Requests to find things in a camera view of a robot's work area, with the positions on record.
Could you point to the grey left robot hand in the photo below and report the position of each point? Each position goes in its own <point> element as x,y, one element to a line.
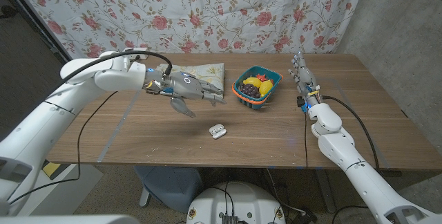
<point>183,85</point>

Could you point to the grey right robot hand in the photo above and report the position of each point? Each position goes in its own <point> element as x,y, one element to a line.
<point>307,80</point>

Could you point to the white AirPods case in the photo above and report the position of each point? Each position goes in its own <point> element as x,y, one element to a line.
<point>217,131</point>

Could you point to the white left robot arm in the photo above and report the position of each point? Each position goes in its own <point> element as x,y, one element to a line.
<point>52,120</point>

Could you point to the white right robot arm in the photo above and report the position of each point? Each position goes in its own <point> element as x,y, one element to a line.
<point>359,168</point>

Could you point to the folded pale floral cloth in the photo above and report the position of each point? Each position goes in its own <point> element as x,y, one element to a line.
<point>207,72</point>

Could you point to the yellow toy lemon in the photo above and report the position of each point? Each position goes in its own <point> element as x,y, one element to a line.
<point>252,81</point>
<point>266,87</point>

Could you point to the red toy fruit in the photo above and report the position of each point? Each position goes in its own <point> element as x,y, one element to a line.
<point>261,77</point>

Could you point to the purple toy grapes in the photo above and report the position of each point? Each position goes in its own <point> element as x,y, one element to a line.
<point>249,91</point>

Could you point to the white power strip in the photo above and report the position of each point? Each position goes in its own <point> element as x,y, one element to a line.
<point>138,49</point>

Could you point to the teal basket with orange rim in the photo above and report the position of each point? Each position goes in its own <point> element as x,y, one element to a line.
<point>253,103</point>

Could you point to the rose print backdrop curtain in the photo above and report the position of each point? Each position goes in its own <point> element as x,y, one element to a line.
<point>207,9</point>

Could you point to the blue-grey stool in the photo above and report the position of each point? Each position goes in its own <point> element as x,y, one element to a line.
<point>169,186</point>

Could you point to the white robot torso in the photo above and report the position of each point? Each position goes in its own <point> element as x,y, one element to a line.
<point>241,200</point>

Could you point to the black power adapter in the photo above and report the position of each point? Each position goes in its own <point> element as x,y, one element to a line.
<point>304,218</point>

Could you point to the yellow and black floor pad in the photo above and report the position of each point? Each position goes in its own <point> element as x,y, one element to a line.
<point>52,169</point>

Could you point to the dark grey partition panel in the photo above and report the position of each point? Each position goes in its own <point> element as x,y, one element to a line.
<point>20,61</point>

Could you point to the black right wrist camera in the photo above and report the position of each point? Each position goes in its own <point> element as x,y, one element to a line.
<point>302,103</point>

